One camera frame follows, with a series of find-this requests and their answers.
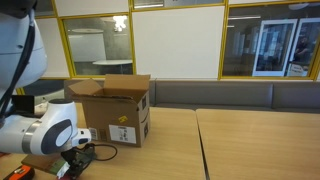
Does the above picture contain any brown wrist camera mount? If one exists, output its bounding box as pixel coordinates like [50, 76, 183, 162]
[20, 152, 69, 175]

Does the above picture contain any grey upholstered bench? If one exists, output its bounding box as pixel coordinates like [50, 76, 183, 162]
[19, 78, 320, 115]

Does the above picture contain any yellow framed window with doors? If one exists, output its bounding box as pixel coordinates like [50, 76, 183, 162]
[218, 1, 320, 81]

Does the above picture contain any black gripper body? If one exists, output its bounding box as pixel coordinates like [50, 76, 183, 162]
[63, 146, 98, 166]

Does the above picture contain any yellow framed glass window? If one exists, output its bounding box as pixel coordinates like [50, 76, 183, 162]
[34, 0, 58, 18]
[58, 13, 137, 79]

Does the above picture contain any person behind window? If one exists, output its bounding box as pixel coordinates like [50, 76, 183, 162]
[293, 36, 313, 64]

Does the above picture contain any wide yellow framed transom window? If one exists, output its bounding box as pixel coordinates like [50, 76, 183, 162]
[129, 0, 229, 13]

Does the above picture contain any brown cardboard shipping box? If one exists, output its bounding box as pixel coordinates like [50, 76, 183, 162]
[67, 73, 152, 148]

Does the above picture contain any orange and black measuring tape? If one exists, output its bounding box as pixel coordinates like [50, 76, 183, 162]
[2, 164, 36, 180]

